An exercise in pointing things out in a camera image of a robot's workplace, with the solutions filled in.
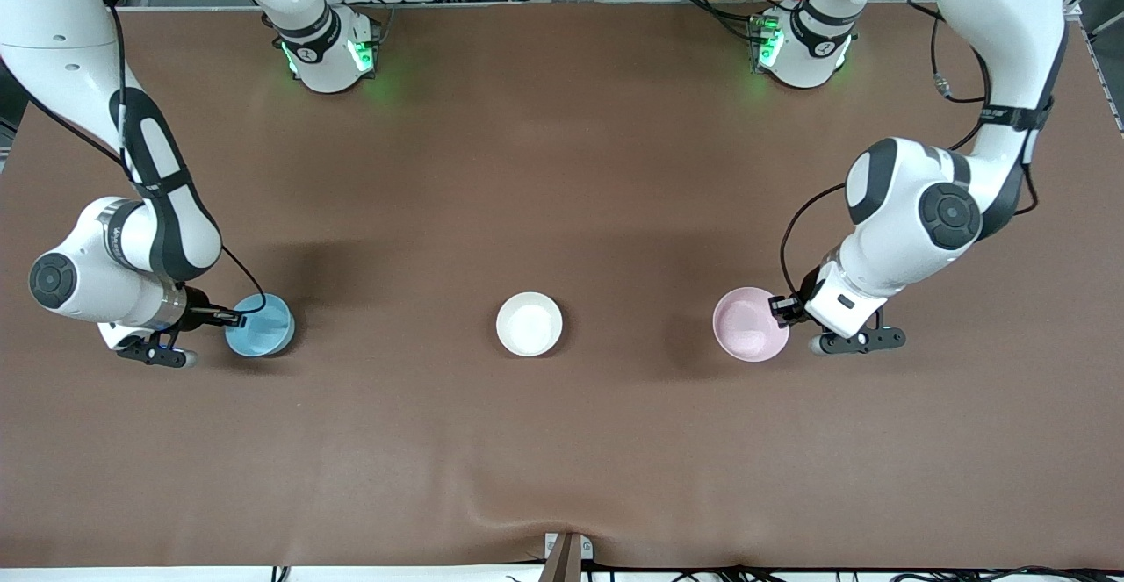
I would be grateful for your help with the white bowl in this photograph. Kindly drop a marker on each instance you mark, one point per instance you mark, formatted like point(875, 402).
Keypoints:
point(529, 325)

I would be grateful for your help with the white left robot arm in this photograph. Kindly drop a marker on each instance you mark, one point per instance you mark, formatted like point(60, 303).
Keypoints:
point(896, 240)

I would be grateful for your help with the blue bowl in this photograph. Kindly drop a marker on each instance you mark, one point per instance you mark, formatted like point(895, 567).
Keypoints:
point(263, 334)

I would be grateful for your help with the brown table cloth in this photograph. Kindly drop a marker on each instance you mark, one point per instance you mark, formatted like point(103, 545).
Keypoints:
point(562, 441)

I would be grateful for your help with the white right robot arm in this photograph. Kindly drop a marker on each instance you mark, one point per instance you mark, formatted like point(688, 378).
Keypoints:
point(61, 38)

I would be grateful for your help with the pink bowl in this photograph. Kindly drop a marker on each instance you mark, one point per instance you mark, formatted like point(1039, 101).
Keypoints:
point(746, 326)

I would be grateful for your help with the grey metal clamp bracket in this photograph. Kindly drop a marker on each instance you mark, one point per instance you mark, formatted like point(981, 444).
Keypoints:
point(566, 556)

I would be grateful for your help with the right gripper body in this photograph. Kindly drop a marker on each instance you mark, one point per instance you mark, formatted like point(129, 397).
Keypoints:
point(198, 313)

